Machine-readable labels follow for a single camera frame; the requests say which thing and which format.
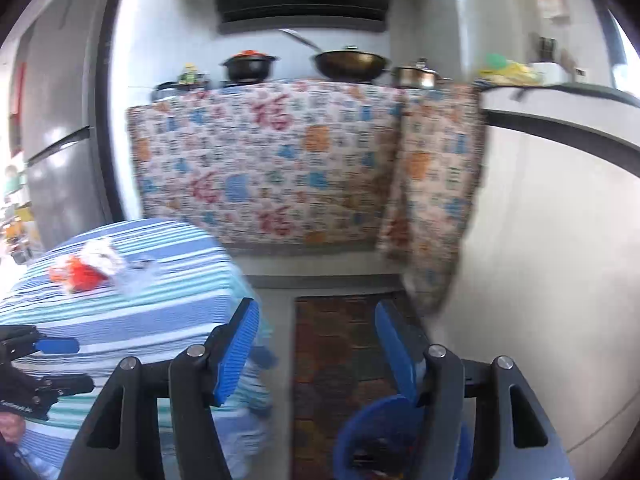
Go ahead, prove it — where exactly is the patterned floor rug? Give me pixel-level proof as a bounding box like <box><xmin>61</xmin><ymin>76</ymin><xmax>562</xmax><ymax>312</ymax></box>
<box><xmin>292</xmin><ymin>292</ymin><xmax>427</xmax><ymax>480</ymax></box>

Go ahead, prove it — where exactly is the white knife block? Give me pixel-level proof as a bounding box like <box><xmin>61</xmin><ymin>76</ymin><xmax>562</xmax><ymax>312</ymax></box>
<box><xmin>529</xmin><ymin>35</ymin><xmax>577</xmax><ymax>87</ymax></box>

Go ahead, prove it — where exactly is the blue striped tablecloth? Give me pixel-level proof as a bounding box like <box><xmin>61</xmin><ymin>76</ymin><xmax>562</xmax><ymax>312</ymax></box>
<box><xmin>0</xmin><ymin>217</ymin><xmax>277</xmax><ymax>480</ymax></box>

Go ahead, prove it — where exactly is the grey refrigerator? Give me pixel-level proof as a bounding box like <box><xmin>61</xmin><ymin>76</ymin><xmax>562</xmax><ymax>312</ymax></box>
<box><xmin>19</xmin><ymin>0</ymin><xmax>117</xmax><ymax>252</ymax></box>

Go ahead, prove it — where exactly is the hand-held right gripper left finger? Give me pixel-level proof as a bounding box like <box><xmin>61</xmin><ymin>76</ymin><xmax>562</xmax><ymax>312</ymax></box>
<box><xmin>57</xmin><ymin>297</ymin><xmax>261</xmax><ymax>480</ymax></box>

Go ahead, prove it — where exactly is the yellow green box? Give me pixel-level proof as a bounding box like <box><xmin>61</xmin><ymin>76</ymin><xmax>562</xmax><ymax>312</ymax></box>
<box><xmin>476</xmin><ymin>52</ymin><xmax>542</xmax><ymax>86</ymax></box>

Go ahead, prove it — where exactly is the black pot with orange lid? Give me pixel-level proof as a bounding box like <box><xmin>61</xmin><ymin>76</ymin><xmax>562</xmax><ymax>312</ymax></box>
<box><xmin>220</xmin><ymin>50</ymin><xmax>282</xmax><ymax>84</ymax></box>

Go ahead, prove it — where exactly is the steel pot with lid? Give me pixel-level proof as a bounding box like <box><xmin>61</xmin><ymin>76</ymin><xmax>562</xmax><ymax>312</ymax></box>
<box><xmin>390</xmin><ymin>57</ymin><xmax>452</xmax><ymax>90</ymax></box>

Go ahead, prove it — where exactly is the person's left hand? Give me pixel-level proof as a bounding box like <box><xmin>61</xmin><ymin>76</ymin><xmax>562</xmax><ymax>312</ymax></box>
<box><xmin>0</xmin><ymin>407</ymin><xmax>27</xmax><ymax>448</ymax></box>

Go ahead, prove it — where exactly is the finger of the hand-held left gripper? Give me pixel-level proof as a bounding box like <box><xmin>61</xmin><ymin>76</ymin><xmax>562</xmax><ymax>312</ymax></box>
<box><xmin>30</xmin><ymin>374</ymin><xmax>96</xmax><ymax>402</ymax></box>
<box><xmin>0</xmin><ymin>326</ymin><xmax>81</xmax><ymax>361</ymax></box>

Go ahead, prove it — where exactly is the wide printed cloth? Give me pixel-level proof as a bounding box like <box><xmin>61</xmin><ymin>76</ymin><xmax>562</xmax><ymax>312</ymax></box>
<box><xmin>125</xmin><ymin>80</ymin><xmax>407</xmax><ymax>250</ymax></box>

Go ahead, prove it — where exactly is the crushed red can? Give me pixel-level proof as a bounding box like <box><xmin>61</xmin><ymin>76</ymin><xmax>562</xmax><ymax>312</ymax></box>
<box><xmin>65</xmin><ymin>256</ymin><xmax>109</xmax><ymax>294</ymax></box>

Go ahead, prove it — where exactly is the white orange wrapper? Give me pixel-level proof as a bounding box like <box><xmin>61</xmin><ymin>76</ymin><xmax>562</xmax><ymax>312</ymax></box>
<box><xmin>81</xmin><ymin>237</ymin><xmax>124</xmax><ymax>276</ymax></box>

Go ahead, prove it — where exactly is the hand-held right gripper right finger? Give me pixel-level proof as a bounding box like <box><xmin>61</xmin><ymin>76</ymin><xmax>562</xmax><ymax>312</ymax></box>
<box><xmin>375</xmin><ymin>301</ymin><xmax>576</xmax><ymax>480</ymax></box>

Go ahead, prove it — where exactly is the dark wok with handle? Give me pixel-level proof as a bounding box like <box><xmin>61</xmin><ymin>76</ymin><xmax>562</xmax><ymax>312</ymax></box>
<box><xmin>279</xmin><ymin>27</ymin><xmax>392</xmax><ymax>84</ymax></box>

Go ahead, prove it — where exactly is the storage rack with basins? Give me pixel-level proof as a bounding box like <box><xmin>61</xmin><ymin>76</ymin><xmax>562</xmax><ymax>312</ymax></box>
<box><xmin>0</xmin><ymin>160</ymin><xmax>37</xmax><ymax>267</ymax></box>

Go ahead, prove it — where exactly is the narrow printed cloth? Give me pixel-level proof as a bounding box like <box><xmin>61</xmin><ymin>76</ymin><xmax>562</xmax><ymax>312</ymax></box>
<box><xmin>375</xmin><ymin>82</ymin><xmax>489</xmax><ymax>312</ymax></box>

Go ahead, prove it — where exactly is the small orange wrapper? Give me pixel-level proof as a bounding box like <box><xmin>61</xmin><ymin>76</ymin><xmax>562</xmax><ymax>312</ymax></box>
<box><xmin>47</xmin><ymin>260</ymin><xmax>76</xmax><ymax>284</ymax></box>

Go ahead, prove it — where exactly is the blue plastic basket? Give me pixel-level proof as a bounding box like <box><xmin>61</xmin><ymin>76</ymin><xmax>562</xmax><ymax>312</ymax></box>
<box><xmin>332</xmin><ymin>394</ymin><xmax>473</xmax><ymax>480</ymax></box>

